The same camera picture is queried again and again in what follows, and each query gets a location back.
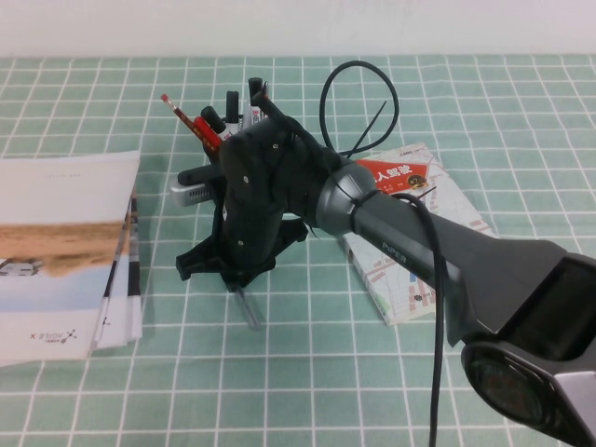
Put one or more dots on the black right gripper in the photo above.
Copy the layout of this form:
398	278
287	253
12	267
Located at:
251	195

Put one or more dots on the clear grey pen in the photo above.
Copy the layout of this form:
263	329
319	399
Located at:
249	312

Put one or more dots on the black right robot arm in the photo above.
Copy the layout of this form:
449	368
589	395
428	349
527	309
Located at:
489	270

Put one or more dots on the black mesh pen holder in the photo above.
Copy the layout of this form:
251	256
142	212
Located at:
212	157

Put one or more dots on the thin red and black pen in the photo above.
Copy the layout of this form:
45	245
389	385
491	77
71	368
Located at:
266	89

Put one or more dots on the white brochure with black stripe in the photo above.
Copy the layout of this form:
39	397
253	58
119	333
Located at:
135	279

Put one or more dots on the red marker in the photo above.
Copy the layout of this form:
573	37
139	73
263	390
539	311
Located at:
207	132

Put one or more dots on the lower stacked white brochures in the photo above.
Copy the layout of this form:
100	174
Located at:
109	279

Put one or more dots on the small black zip tie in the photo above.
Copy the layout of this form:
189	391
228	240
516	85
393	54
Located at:
363	207

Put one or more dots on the leaning white marker black cap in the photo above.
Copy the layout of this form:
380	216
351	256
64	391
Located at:
212	116

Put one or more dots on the short upright black-capped marker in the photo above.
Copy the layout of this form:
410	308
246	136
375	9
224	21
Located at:
232	107

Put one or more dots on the red pencil with eraser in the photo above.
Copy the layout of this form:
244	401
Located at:
179	115

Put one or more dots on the tall white marker black cap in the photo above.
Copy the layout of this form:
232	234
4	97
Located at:
254	90

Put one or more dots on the red and white map book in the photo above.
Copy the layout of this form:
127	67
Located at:
396	170

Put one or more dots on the large looped black zip tie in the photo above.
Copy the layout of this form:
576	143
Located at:
370	125

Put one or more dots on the AgileX brochure with desert photo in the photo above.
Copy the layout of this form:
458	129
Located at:
56	209

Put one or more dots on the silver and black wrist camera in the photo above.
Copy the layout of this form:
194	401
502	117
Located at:
191	195

